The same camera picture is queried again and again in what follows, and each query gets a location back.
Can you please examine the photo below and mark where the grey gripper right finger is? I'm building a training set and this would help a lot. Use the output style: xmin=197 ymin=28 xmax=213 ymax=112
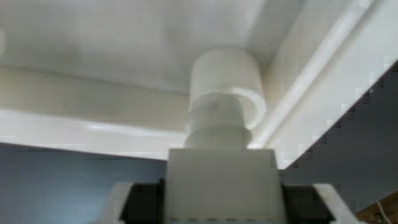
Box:
xmin=312 ymin=184 xmax=358 ymax=224

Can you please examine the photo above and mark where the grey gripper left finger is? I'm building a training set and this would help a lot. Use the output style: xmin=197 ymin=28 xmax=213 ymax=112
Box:
xmin=97 ymin=183 xmax=133 ymax=224

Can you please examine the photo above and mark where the white table leg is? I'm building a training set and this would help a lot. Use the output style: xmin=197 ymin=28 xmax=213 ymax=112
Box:
xmin=161 ymin=91 xmax=289 ymax=224

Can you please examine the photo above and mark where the white square table top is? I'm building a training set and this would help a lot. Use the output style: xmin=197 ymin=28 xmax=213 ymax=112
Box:
xmin=0 ymin=0 xmax=305 ymax=159

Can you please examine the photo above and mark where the white L-shaped obstacle fence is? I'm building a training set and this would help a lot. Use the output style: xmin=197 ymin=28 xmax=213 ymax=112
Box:
xmin=253 ymin=0 xmax=398 ymax=167

